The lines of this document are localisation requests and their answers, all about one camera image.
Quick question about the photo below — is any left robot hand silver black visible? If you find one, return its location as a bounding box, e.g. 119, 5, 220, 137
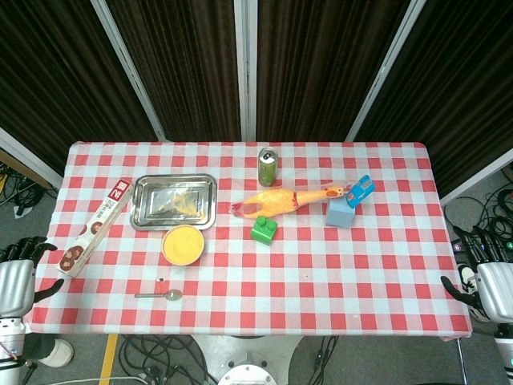
0, 236, 65, 320

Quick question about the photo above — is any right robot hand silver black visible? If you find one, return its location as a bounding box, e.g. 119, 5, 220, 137
440, 226, 513, 322

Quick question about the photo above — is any silver metal spoon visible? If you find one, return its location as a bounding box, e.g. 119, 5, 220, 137
134, 288, 184, 302

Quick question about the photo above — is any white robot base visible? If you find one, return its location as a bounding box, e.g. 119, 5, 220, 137
192, 334, 305, 385

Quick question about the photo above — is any beige bowl with yellow powder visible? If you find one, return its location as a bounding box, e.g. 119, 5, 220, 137
161, 224, 206, 267

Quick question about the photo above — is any stainless steel rectangular tray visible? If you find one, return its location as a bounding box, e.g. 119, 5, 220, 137
129, 173, 218, 232

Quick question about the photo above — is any white black sneaker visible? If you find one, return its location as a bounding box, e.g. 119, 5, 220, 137
456, 262, 488, 322

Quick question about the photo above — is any metal table leg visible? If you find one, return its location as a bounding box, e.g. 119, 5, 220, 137
455, 338, 469, 385

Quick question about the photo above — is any blue snack packet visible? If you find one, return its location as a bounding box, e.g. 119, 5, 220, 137
345, 174, 377, 209

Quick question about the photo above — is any light blue foam cube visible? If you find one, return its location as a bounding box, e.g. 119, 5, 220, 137
325, 198, 357, 229

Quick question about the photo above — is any dark ribbed partition panel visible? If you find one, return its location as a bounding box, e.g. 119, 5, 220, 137
355, 0, 513, 196
0, 0, 158, 176
256, 0, 413, 142
104, 0, 242, 142

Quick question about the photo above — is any red white checkered tablecloth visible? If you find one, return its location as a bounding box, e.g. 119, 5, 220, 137
23, 140, 473, 342

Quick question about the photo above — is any yellow rubber chicken toy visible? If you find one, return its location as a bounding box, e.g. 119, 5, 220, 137
230, 182, 350, 221

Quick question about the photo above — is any green plastic building block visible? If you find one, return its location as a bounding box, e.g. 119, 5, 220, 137
250, 215, 279, 245

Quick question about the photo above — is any green drink can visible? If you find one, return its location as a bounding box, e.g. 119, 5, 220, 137
257, 147, 279, 188

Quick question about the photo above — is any black cable bundle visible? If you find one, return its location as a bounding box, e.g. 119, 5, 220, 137
0, 160, 51, 220
119, 334, 217, 385
442, 170, 513, 264
287, 335, 341, 385

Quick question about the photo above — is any white partition frame post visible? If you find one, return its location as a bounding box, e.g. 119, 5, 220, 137
439, 148, 513, 206
234, 0, 258, 142
91, 0, 166, 142
0, 127, 64, 189
345, 0, 428, 142

